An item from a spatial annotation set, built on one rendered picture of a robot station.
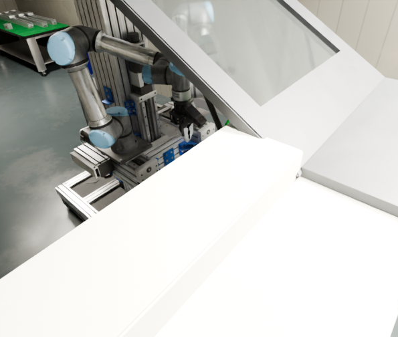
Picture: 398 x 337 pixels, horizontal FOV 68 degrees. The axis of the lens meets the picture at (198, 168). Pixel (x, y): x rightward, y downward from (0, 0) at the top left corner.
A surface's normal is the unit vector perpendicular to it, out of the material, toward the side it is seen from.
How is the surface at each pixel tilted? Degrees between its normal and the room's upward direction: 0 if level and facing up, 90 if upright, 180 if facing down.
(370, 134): 0
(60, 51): 82
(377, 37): 90
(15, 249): 0
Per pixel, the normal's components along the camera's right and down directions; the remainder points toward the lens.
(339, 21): -0.67, 0.48
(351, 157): -0.04, -0.78
